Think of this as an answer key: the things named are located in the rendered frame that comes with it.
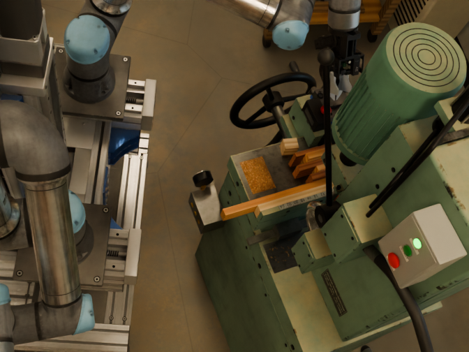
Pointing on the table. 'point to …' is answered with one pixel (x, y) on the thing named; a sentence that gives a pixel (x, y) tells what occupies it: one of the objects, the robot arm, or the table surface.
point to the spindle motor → (398, 87)
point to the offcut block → (289, 146)
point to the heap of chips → (257, 174)
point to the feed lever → (322, 216)
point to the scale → (302, 200)
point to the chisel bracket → (343, 176)
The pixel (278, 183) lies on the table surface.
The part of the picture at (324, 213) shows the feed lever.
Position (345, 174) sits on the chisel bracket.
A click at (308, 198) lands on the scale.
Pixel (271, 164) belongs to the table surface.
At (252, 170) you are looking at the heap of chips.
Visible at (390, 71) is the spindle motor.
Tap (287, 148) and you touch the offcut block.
